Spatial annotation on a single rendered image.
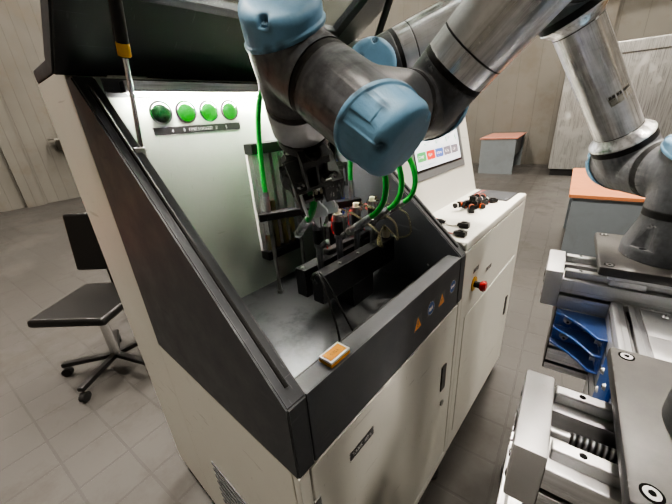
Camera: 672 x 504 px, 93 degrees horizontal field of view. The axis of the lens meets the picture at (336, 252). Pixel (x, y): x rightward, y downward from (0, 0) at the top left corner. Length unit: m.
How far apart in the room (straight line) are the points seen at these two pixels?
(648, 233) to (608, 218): 2.32
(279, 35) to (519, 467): 0.51
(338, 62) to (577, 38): 0.61
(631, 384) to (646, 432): 0.07
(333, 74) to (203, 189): 0.69
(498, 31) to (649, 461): 0.41
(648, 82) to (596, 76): 6.86
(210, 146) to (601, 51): 0.87
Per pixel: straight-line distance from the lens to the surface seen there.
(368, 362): 0.67
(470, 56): 0.37
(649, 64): 7.72
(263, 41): 0.33
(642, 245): 0.88
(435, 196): 1.32
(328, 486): 0.76
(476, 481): 1.63
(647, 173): 0.88
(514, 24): 0.37
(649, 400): 0.51
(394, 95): 0.28
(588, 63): 0.86
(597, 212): 3.18
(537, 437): 0.48
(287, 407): 0.53
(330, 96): 0.29
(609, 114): 0.89
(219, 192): 0.96
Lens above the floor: 1.34
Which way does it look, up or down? 23 degrees down
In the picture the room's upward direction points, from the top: 4 degrees counter-clockwise
